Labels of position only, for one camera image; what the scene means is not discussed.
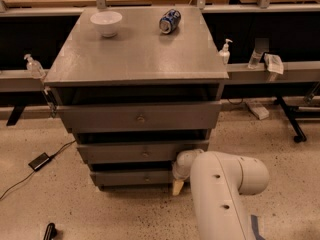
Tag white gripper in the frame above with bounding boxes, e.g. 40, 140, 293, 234
172, 149, 203, 196

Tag grey bottom drawer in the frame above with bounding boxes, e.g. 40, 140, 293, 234
90, 170, 173, 187

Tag grey drawer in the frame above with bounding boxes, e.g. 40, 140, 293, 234
90, 170, 173, 187
77, 140, 209, 164
58, 102, 221, 133

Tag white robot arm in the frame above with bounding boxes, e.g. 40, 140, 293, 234
172, 149, 269, 240

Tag grey middle drawer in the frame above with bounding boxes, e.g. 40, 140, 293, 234
77, 140, 209, 164

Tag grey top drawer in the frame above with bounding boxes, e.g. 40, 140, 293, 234
58, 102, 221, 133

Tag grey drawer cabinet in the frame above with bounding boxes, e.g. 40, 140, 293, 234
43, 6, 230, 192

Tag blue tape cross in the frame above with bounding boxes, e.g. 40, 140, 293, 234
251, 215, 265, 240

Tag white power strip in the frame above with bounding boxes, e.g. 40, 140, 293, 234
246, 101, 269, 120

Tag black object on floor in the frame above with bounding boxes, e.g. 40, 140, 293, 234
43, 223, 57, 240

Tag black wheeled stand leg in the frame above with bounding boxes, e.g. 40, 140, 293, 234
274, 96, 320, 143

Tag black power adapter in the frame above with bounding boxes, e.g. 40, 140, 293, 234
28, 153, 51, 171

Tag right white pump bottle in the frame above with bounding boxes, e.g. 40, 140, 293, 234
219, 38, 232, 65

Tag clear plastic water bottle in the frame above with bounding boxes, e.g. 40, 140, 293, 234
248, 48, 265, 69

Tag crumpled white plastic bag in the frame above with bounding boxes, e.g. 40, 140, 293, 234
264, 53, 284, 74

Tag blue soda can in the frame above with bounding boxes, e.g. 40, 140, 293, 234
159, 9, 181, 34

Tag white ceramic bowl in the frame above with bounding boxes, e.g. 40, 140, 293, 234
90, 11, 123, 37

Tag left clear pump bottle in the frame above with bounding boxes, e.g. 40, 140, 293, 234
24, 54, 46, 79

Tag black adapter cable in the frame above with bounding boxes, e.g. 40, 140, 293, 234
0, 139, 77, 201

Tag grey metal rail shelf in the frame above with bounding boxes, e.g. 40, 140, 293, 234
0, 61, 320, 92

